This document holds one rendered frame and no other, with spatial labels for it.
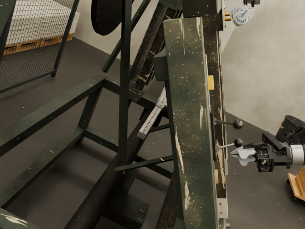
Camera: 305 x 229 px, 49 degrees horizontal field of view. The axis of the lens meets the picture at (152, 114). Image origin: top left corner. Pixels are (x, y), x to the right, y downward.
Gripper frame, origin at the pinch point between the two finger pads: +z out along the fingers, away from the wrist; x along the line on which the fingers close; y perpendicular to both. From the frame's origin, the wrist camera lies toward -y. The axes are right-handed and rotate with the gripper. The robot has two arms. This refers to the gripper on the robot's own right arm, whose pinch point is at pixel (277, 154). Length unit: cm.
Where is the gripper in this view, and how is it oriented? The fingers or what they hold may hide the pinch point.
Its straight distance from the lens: 198.9
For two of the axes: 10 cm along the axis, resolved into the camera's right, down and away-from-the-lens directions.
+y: -6.1, -7.8, -1.1
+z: -7.6, 5.4, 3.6
